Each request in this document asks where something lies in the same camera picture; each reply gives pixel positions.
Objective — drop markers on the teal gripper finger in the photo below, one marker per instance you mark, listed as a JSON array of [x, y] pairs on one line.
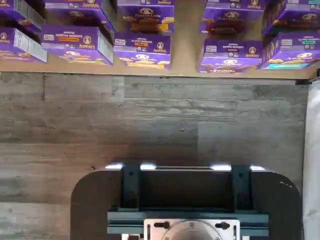
[[241, 190], [130, 187]]

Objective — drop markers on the purple Annie's snack box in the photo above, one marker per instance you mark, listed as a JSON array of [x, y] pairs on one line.
[[25, 23], [142, 43], [75, 3], [75, 16], [145, 15], [30, 8], [230, 51], [7, 40], [232, 18], [225, 3], [140, 2], [72, 40]]

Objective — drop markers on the purple Annie's box teal label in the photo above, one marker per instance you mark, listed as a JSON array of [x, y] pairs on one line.
[[295, 18], [300, 3], [297, 45]]

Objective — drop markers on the dark rounded plate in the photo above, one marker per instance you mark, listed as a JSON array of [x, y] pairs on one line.
[[92, 200]]

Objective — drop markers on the silver metal mounting plate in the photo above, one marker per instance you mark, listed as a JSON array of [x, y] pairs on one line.
[[192, 228]]

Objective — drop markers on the white fabric backdrop sheet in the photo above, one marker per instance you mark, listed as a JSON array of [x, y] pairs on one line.
[[312, 150]]

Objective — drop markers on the purple snack boxes group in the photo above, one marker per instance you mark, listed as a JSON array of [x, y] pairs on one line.
[[186, 37]]

